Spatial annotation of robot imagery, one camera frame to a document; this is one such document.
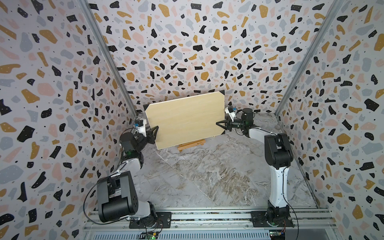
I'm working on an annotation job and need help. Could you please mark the right aluminium corner post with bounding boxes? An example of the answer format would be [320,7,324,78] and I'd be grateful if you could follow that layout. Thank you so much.
[275,0,343,117]

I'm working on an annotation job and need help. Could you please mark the left aluminium corner post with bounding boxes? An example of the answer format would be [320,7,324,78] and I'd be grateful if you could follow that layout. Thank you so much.
[78,0,138,118]

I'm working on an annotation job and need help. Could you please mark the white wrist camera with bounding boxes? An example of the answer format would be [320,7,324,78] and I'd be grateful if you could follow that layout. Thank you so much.
[134,118,147,137]
[225,106,237,122]

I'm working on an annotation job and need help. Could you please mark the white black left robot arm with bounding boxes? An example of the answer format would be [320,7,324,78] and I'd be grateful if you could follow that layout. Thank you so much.
[83,126,159,229]

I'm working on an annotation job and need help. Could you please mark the light wooden drawing board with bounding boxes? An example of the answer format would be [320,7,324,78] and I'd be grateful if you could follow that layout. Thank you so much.
[145,91,225,150]

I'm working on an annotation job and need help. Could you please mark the small wooden easel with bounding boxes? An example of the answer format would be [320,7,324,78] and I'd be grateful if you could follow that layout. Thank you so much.
[177,139,206,152]

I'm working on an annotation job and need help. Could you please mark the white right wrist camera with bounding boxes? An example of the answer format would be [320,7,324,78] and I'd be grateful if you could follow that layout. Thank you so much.
[225,106,237,122]

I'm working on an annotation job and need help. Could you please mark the aluminium corner post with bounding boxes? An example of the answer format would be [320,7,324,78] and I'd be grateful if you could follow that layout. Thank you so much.
[78,0,138,118]
[275,0,343,117]

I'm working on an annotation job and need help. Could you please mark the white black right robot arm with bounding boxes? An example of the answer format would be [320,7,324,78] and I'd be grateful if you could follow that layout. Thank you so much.
[216,107,294,227]

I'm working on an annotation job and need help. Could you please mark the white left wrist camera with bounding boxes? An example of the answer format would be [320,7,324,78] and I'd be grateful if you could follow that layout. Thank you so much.
[134,118,147,137]

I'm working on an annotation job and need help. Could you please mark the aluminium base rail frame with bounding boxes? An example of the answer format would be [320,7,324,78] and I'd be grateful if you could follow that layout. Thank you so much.
[83,207,342,240]

